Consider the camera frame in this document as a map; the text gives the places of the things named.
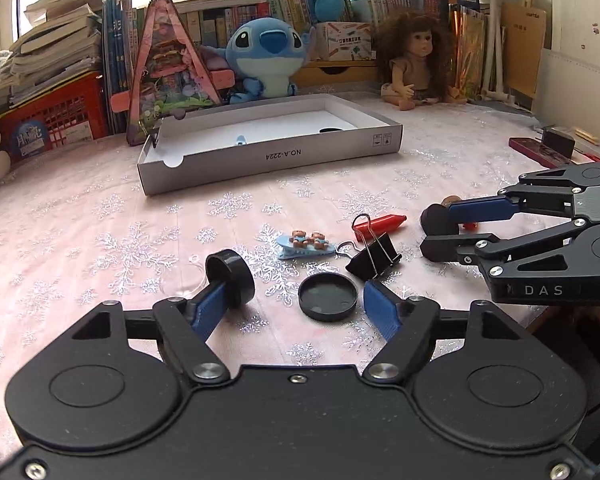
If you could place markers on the stack of books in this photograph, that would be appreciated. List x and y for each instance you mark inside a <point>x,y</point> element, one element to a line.
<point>65,44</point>

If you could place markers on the dark red phone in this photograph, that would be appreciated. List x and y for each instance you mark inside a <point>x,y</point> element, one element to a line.
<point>535,150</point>

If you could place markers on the grey cardboard box tray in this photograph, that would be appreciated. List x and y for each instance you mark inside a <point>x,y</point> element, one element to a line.
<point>200,148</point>

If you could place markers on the wooden drawer box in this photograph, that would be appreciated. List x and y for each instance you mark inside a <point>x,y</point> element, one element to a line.
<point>323,73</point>

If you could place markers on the small black binder clip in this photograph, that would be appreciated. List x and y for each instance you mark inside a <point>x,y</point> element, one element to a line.
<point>153,137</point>

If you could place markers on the red crayon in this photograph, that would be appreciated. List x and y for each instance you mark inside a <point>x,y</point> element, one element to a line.
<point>470,226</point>
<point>367,229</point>

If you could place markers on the row of upright books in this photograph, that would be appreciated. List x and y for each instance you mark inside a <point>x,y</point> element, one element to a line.
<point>212,22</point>

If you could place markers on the pink triangular dollhouse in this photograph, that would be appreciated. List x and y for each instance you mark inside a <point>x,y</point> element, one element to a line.
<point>170,76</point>

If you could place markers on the red plastic crate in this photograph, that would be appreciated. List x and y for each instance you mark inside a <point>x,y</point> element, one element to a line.
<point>72,112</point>

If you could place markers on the white colourful pencil box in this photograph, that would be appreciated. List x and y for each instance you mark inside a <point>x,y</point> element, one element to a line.
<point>344,41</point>

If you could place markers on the large black binder clip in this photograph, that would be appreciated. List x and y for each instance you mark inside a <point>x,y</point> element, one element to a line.
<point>373,259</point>

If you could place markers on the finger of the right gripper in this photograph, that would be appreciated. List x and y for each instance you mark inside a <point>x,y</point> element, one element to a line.
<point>572,193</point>
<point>470,248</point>

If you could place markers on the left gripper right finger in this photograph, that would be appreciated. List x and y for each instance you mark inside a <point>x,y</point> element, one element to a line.
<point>407,325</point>

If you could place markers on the black round lid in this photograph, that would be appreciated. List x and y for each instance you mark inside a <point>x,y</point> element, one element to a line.
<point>327,297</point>

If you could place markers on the brown-haired doll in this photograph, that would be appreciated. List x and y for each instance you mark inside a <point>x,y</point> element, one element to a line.
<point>412,55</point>

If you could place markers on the blue Stitch plush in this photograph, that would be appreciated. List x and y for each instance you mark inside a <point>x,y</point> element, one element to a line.
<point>264,54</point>

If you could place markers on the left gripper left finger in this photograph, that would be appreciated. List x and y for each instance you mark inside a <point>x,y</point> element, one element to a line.
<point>184,326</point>

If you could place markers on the brown hazelnut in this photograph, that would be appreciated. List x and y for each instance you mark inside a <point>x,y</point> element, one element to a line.
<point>449,200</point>

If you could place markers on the blue hair clip with bears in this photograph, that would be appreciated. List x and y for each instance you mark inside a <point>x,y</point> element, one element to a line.
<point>301,244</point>

